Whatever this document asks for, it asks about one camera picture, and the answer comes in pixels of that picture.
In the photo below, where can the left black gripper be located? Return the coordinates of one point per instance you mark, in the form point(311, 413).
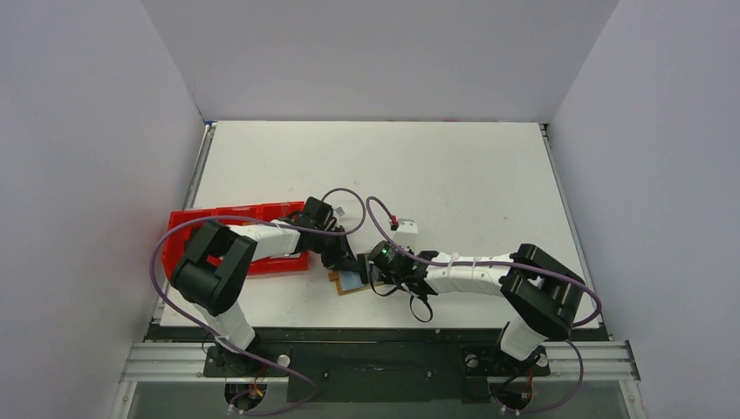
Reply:
point(343, 257)

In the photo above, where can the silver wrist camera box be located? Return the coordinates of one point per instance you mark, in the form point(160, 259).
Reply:
point(405, 234)

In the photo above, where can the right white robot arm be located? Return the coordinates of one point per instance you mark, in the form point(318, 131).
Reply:
point(544, 294)

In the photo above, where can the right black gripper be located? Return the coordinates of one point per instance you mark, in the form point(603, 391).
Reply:
point(366, 266)

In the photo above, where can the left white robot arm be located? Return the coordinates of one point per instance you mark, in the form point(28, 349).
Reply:
point(217, 259)

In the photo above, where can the aluminium rail frame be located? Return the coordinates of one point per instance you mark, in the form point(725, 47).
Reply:
point(184, 362)

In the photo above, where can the yellow leather card holder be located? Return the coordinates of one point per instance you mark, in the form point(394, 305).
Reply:
point(347, 282)

